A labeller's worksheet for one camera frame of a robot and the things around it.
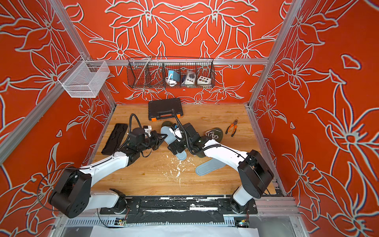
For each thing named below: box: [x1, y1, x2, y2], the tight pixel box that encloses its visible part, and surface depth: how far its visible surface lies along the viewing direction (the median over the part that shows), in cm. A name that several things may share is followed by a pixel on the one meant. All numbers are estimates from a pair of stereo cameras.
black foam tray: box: [101, 123, 129, 156], surface depth 99 cm
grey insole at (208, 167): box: [194, 158, 227, 177], surface depth 87 cm
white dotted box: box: [197, 75, 212, 85], surface depth 96 cm
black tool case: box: [148, 97, 184, 122], surface depth 115 cm
